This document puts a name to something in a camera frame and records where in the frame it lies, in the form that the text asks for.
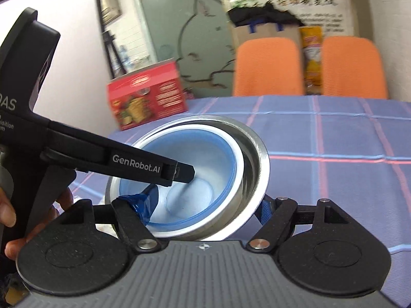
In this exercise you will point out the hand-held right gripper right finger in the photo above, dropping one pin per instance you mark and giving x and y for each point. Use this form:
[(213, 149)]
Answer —
[(264, 213)]

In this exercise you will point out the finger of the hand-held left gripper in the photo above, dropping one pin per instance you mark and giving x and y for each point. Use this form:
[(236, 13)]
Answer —
[(138, 165)]

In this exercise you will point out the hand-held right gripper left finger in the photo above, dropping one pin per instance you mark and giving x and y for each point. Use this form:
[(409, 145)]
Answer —
[(146, 205)]

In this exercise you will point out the stainless steel bowl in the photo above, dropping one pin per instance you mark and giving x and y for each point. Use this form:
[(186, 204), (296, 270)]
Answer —
[(257, 163)]

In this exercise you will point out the white ceramic bowl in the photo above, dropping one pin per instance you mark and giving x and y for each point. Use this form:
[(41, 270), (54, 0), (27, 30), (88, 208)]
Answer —
[(240, 166)]

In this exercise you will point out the blue plastic bowl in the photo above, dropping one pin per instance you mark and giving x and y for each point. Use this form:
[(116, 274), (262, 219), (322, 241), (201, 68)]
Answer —
[(205, 154)]

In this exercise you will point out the person's left hand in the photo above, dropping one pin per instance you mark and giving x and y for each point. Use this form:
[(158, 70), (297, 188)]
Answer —
[(7, 210)]

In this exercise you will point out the red cracker box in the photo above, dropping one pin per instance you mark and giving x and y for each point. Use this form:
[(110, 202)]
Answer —
[(147, 96)]

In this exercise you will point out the black tripod stand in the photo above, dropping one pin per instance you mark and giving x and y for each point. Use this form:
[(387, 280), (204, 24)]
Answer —
[(112, 51)]

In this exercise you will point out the blue checked tablecloth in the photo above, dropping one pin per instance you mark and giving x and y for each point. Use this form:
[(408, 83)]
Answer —
[(321, 134)]

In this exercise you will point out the clear plastic bottle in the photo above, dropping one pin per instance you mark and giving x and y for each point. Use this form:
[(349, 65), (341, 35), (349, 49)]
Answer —
[(123, 57)]

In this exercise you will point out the white air conditioner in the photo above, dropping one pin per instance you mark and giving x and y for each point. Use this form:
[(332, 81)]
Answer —
[(109, 9)]

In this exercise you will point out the cat drawing glass panel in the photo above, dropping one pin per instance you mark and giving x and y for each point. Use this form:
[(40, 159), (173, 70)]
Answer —
[(179, 38)]

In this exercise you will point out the orange chair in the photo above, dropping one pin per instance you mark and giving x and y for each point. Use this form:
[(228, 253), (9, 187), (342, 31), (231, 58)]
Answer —
[(268, 67), (353, 67)]

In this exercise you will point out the yellow snack bag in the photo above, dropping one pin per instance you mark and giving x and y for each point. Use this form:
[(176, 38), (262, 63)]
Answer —
[(311, 57)]

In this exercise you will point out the cardboard box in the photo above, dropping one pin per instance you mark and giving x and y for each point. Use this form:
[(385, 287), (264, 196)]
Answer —
[(273, 33)]

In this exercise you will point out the black cloth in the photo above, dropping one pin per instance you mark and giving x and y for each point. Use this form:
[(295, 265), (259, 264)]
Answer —
[(263, 14)]

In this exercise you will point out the calligraphy wall poster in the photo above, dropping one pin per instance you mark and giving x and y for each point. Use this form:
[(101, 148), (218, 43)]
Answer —
[(327, 9)]

